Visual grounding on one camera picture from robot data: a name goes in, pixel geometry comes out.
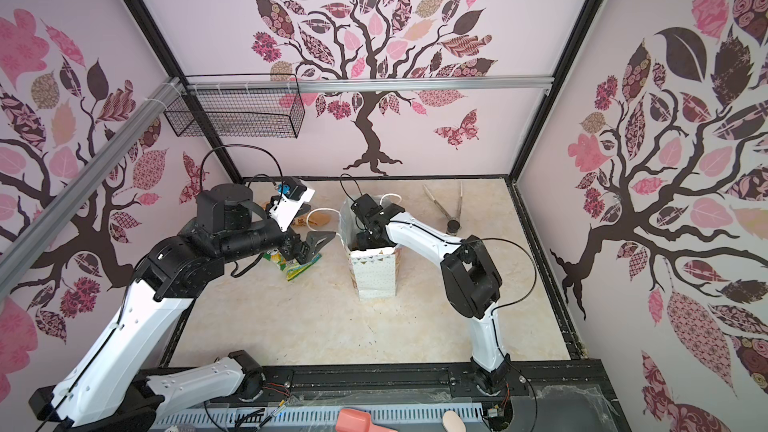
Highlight metal tongs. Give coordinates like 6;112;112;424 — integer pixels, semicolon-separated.
423;182;466;236

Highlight black wire basket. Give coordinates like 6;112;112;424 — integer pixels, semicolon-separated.
164;72;305;139

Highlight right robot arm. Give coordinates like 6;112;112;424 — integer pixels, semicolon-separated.
350;194;510;395

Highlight aluminium rail left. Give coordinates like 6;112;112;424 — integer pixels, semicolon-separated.
1;77;183;297

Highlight white slotted cable duct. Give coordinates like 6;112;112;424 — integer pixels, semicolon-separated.
150;403;487;431

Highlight pink plastic scoop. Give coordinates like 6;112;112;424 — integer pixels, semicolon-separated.
335;408;395;432

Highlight beige round object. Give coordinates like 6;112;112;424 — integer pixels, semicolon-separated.
442;410;467;432

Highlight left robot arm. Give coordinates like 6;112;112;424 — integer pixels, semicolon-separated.
29;178;335;431

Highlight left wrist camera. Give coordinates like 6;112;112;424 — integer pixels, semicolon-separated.
267;177;315;232

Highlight white patterned paper bag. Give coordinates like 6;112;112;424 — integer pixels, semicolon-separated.
306;198;400;300

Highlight green snack packet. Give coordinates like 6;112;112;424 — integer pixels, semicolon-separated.
262;250;322;281

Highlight aluminium rail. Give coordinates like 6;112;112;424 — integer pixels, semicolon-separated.
1;77;183;297
186;75;554;94

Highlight aluminium rail back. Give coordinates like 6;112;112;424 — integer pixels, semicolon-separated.
186;75;554;94

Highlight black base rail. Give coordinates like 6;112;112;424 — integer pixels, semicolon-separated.
179;360;630;431

